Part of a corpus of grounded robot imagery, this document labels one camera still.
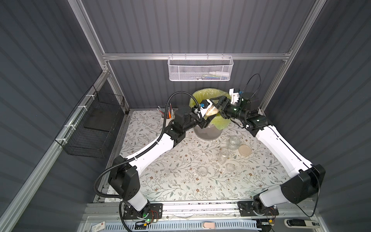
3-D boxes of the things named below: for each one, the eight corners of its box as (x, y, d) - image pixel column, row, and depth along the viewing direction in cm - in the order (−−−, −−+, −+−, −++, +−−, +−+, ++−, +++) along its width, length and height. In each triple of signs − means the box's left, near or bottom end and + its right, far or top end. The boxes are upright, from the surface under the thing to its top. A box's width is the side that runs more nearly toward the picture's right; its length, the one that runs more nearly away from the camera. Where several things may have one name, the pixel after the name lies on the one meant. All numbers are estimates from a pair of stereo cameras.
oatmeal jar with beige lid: (228, 150, 99) (229, 147, 96) (226, 138, 105) (227, 136, 102) (240, 150, 99) (241, 147, 96) (237, 138, 105) (238, 136, 102)
